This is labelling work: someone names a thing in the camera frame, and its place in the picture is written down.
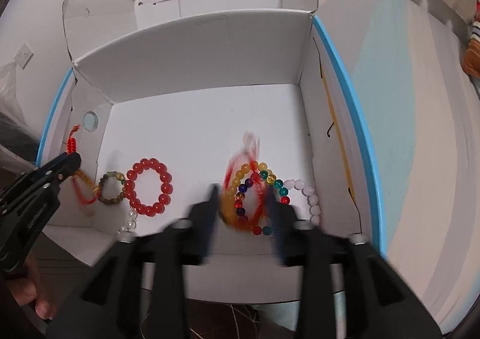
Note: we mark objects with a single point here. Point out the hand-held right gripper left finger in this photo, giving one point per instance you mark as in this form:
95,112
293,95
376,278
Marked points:
206,219

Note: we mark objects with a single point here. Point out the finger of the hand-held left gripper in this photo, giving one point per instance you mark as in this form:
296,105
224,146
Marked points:
63,165
39,190

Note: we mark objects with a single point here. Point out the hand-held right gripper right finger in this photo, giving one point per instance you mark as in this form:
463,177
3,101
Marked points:
279,226

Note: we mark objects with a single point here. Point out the white cardboard box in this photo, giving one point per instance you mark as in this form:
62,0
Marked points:
206,117

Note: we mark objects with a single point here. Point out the person's left hand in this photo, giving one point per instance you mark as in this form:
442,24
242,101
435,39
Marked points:
32,286

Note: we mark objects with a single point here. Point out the clear plastic bag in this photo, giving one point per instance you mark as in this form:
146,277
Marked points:
8,95

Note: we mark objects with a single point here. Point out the striped knitted blanket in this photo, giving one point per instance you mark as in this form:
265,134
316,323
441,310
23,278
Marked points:
473,46

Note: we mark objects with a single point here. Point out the white wall socket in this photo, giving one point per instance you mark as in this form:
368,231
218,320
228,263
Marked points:
23,55

